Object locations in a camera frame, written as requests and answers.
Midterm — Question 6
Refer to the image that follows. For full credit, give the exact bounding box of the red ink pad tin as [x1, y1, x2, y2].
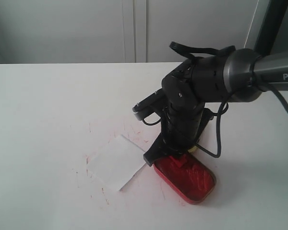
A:
[154, 153, 216, 205]

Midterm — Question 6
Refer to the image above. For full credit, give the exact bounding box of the gold tin lid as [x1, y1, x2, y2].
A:
[188, 146, 198, 153]

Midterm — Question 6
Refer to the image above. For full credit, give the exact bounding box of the white paper sheet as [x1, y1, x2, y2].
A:
[87, 135, 145, 191]

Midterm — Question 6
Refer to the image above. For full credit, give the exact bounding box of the red stamp block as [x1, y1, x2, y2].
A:
[170, 154, 188, 168]

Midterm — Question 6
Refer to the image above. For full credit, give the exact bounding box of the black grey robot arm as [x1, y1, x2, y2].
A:
[133, 47, 288, 165]

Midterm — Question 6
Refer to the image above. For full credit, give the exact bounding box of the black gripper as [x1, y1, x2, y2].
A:
[144, 106, 214, 166]

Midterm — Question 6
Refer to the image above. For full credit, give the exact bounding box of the dark vertical post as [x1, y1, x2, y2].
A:
[254, 0, 288, 56]

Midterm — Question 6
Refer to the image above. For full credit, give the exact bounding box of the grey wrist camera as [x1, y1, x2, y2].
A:
[132, 89, 167, 121]

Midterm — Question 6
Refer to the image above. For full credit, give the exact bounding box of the white cabinet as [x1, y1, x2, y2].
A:
[0, 0, 269, 64]

